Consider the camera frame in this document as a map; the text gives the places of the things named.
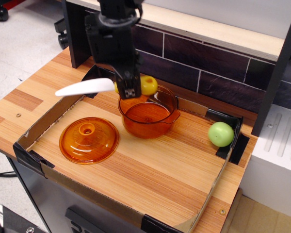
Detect green toy apple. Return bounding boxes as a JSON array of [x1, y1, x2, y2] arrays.
[[208, 122, 234, 147]]

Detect black chair caster left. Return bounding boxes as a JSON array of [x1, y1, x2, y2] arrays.
[[0, 0, 9, 22]]

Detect toy knife yellow handle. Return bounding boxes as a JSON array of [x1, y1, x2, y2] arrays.
[[55, 76, 158, 97]]

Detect black oven handle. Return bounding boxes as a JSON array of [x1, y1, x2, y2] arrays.
[[65, 206, 105, 233]]

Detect orange transparent pot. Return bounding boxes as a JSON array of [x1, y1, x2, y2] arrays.
[[118, 85, 180, 139]]

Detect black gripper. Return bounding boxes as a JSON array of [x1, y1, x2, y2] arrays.
[[85, 0, 143, 99]]

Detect white toy sink unit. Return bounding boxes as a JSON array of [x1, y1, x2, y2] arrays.
[[240, 105, 291, 216]]

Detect black chair caster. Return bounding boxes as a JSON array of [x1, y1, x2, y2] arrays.
[[0, 0, 9, 22], [54, 18, 68, 50]]

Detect cardboard fence with black tape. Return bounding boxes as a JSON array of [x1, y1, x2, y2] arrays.
[[15, 68, 254, 233]]

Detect dark shelf frame with backsplash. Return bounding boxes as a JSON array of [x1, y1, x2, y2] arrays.
[[62, 0, 291, 137]]

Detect orange transparent pot lid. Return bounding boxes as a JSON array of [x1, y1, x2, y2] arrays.
[[59, 117, 120, 165]]

